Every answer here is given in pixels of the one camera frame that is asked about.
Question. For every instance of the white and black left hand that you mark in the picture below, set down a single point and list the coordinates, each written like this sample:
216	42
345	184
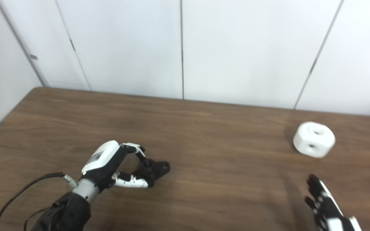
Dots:
103	163

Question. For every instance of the white and black right hand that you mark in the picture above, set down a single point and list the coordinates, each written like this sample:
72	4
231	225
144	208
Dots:
328	211

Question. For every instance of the black flanged holder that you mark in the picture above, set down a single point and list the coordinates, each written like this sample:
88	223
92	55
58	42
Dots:
157	168

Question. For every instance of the round white plastic piece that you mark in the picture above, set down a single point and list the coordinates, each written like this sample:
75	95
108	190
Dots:
313	139

